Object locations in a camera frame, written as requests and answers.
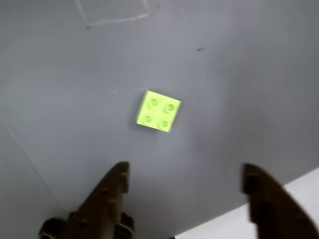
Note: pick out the green lego block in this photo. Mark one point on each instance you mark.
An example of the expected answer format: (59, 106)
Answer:
(158, 112)

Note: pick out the transparent plastic box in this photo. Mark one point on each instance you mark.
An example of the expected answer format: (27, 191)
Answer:
(117, 20)

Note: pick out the grey mat with box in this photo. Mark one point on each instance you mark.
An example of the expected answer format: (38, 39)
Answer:
(74, 99)

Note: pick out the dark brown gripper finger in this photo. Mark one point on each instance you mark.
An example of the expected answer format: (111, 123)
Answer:
(99, 211)
(276, 209)

